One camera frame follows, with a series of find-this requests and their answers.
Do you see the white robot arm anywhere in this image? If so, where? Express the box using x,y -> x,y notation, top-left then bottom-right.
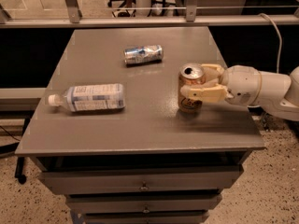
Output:
178,63 -> 299,121

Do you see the crushed blue silver can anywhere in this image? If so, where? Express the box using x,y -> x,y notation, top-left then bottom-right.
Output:
123,45 -> 164,64

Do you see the upper metal railing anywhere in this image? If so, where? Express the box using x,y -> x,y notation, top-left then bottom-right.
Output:
0,0 -> 299,28

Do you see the top grey drawer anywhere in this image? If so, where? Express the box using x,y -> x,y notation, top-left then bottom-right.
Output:
39,165 -> 243,195

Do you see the grey drawer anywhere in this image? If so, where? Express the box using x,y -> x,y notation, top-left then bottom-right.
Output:
66,193 -> 221,214
84,211 -> 209,224
39,165 -> 243,195

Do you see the grey drawer cabinet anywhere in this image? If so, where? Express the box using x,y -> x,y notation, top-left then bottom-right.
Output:
14,26 -> 266,224

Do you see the orange soda can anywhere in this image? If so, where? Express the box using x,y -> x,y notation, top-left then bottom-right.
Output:
178,63 -> 206,113

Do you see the black office chair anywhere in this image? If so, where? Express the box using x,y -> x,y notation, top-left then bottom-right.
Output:
107,0 -> 176,18

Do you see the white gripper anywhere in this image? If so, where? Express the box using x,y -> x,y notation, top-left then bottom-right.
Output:
180,63 -> 261,105

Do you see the clear plastic water bottle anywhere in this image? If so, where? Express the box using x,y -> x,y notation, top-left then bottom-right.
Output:
48,83 -> 125,112

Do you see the middle grey drawer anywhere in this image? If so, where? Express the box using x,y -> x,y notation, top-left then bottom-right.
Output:
66,193 -> 221,214

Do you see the bottom grey drawer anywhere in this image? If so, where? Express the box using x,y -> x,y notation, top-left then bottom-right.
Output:
84,211 -> 209,224

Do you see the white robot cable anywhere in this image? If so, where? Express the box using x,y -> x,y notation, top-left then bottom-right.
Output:
258,12 -> 283,75

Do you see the black floor cable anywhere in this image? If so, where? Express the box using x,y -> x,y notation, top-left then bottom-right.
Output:
0,125 -> 21,159

